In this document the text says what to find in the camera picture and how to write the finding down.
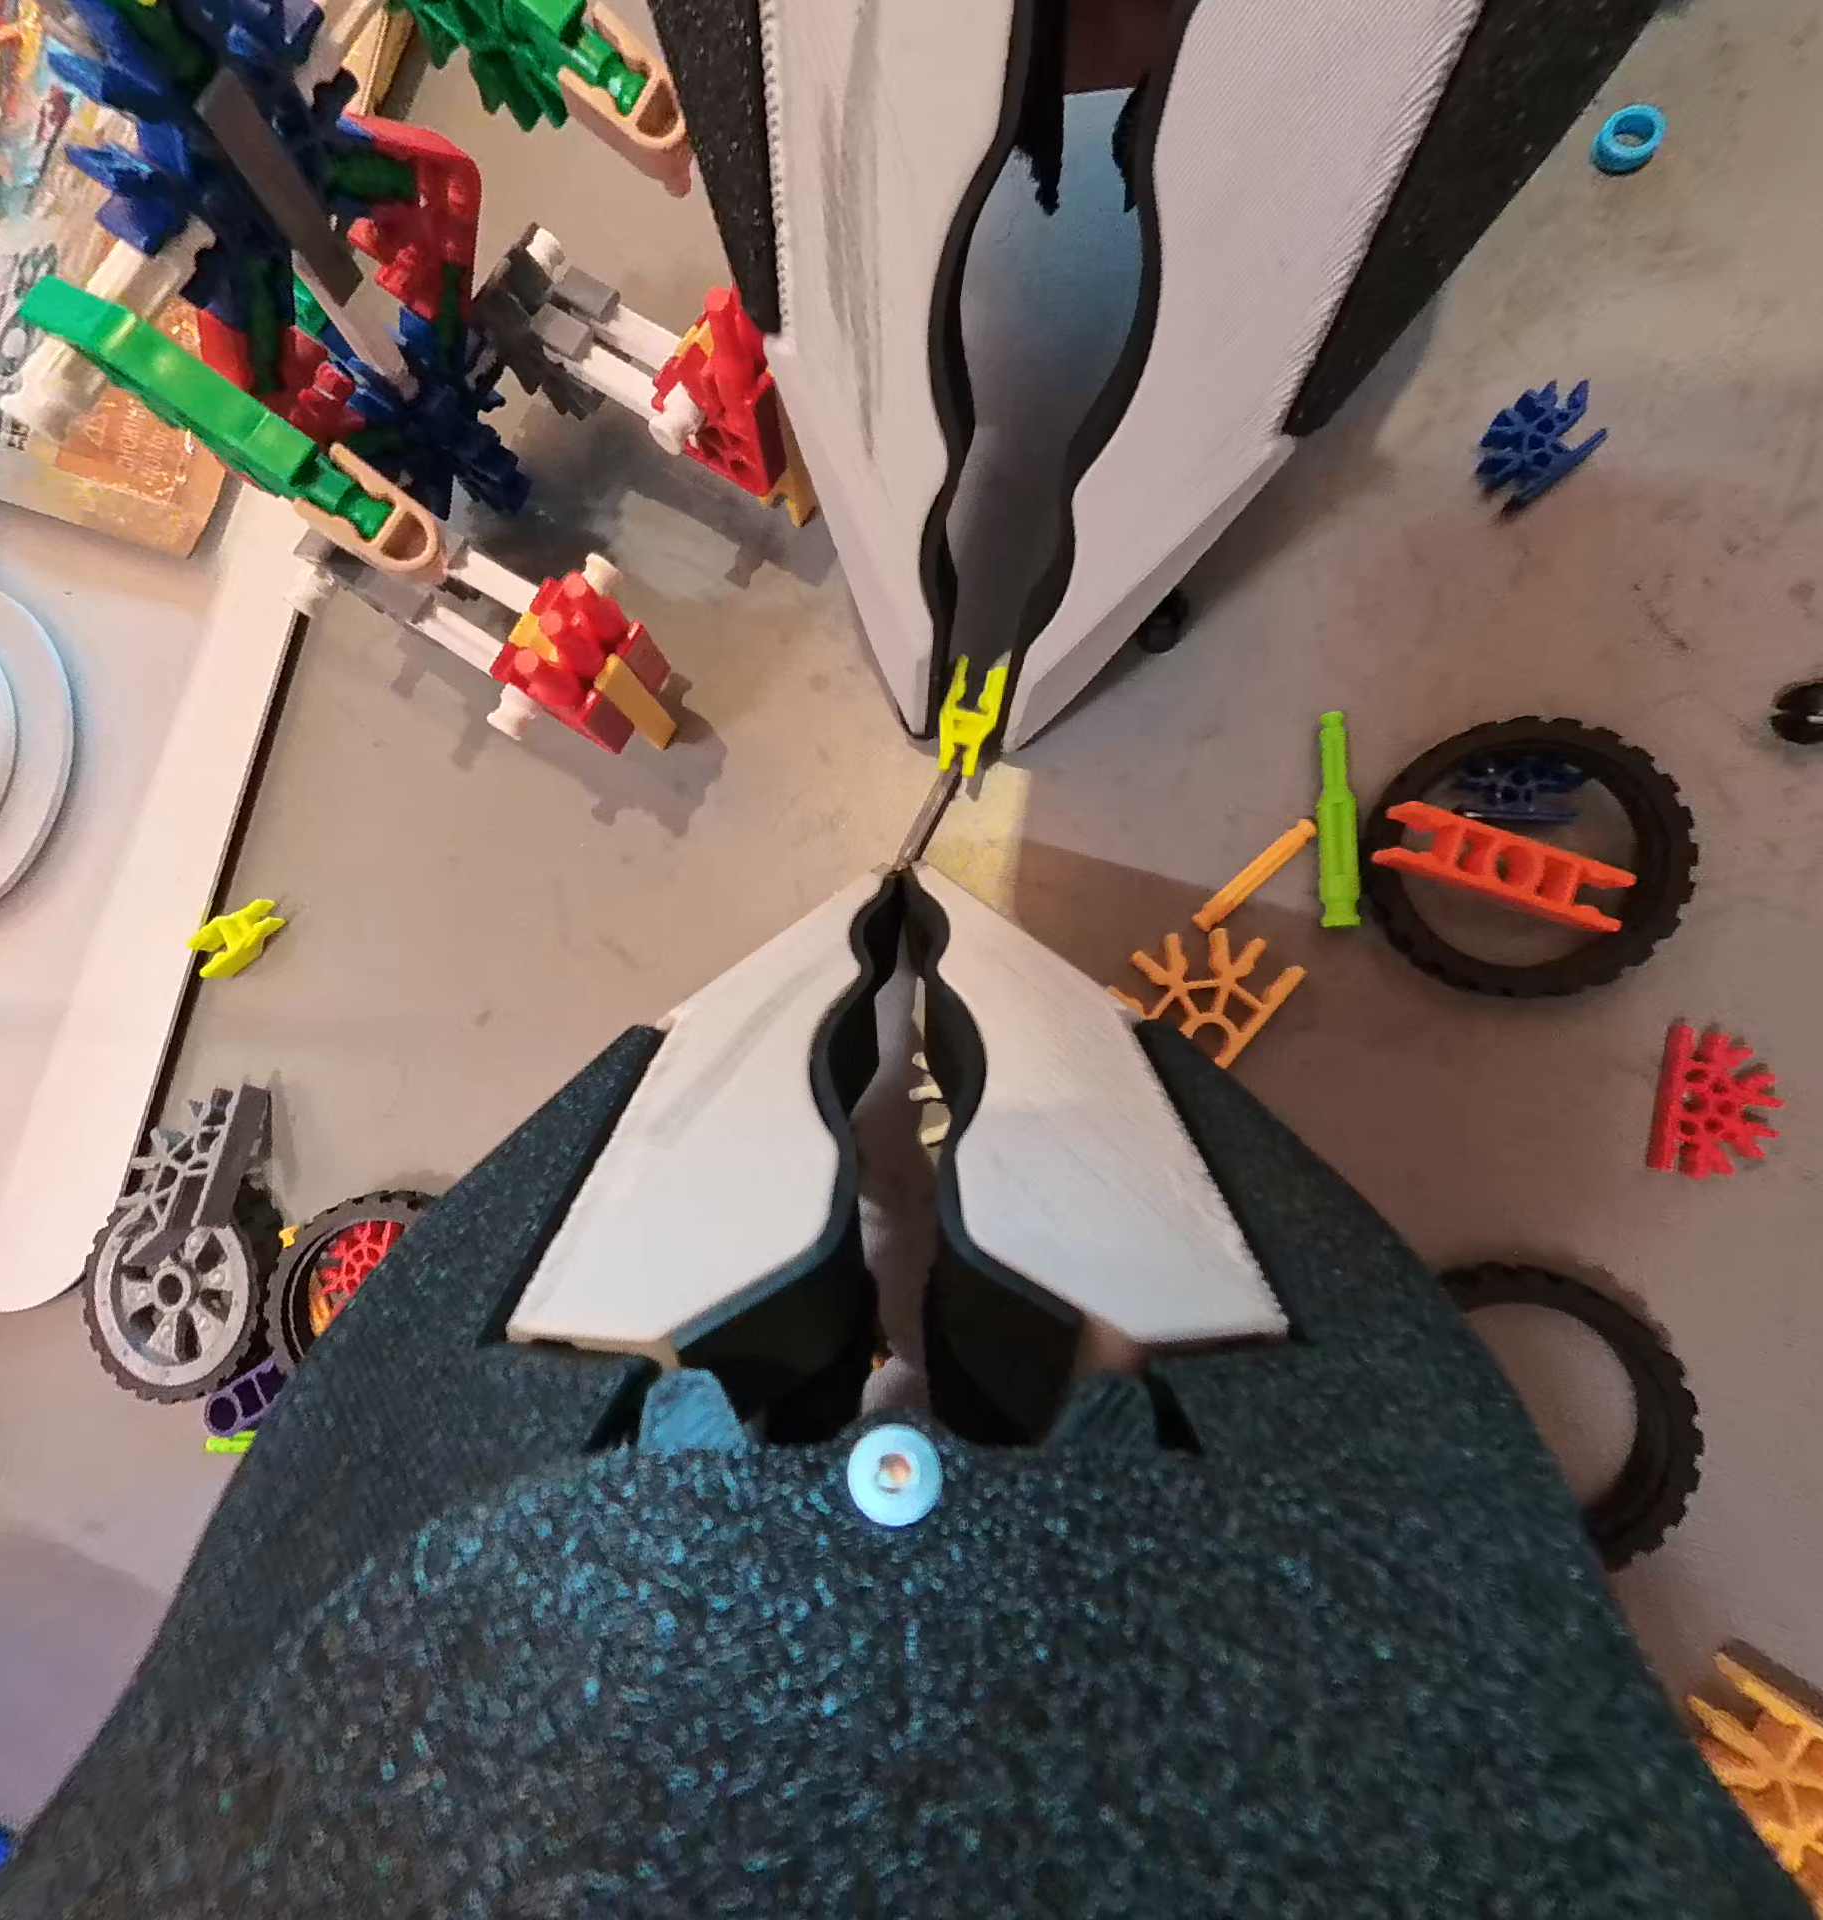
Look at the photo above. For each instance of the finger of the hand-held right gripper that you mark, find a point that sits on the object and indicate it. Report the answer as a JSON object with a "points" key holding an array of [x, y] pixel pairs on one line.
{"points": [[867, 300], [1272, 225]]}

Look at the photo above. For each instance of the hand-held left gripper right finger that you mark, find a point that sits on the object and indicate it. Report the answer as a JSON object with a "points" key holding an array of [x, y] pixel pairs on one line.
{"points": [[1107, 1185]]}

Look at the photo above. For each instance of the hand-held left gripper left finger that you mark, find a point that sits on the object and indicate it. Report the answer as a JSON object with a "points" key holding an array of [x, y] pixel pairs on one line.
{"points": [[687, 1171]]}

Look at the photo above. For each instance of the thin grey rod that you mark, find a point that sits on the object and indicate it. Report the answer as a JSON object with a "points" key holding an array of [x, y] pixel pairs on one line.
{"points": [[923, 825]]}

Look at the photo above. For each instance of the yellow green clip connector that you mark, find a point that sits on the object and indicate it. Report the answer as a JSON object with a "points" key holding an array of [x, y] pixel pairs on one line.
{"points": [[237, 937], [972, 711]]}

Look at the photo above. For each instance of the orange lattice connector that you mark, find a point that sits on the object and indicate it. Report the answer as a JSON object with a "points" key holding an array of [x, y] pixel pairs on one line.
{"points": [[1211, 996]]}

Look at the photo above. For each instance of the blue lattice connector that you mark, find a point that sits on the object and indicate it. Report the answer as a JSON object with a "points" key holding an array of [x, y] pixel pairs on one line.
{"points": [[1534, 442]]}

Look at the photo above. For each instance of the red fan connector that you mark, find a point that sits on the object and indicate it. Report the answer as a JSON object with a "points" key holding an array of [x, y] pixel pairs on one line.
{"points": [[357, 1261]]}

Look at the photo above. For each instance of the short orange rod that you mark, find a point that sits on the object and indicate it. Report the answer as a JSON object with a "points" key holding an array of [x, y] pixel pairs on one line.
{"points": [[1257, 873]]}

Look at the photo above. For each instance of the small black connector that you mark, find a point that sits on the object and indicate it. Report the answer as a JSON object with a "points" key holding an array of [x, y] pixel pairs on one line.
{"points": [[1164, 621]]}

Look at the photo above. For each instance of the multicolour construction toy model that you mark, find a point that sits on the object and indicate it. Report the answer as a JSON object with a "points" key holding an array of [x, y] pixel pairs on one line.
{"points": [[446, 181]]}

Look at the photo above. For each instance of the purple connector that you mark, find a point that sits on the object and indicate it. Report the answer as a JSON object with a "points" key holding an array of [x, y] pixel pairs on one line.
{"points": [[244, 1402]]}

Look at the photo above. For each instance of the orange ladder piece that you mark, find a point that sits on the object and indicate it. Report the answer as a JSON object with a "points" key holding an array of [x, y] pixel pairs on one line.
{"points": [[1495, 832]]}

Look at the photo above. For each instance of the grey spoked toy wheel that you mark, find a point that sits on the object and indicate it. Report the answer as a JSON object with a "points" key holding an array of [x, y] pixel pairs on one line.
{"points": [[175, 1291]]}

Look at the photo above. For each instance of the small blue connector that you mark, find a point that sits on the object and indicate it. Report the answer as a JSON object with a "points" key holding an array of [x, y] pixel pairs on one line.
{"points": [[1519, 787]]}

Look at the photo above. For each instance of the red half-round connector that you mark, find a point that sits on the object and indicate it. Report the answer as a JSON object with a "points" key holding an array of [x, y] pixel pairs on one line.
{"points": [[1706, 1102]]}

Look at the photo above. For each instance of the empty black toy tyre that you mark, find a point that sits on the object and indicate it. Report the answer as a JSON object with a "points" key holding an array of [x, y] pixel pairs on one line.
{"points": [[1670, 1411]]}

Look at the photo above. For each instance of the white board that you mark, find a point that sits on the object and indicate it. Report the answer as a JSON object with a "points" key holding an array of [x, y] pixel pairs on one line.
{"points": [[131, 901]]}

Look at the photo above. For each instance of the printed cardboard box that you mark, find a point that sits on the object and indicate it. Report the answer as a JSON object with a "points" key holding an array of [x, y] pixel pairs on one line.
{"points": [[147, 481]]}

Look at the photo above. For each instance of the white disc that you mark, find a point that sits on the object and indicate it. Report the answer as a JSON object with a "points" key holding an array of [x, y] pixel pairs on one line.
{"points": [[11, 780]]}

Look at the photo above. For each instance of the yellow fan connector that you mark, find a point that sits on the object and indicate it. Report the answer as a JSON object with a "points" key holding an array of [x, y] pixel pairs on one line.
{"points": [[1796, 1786]]}

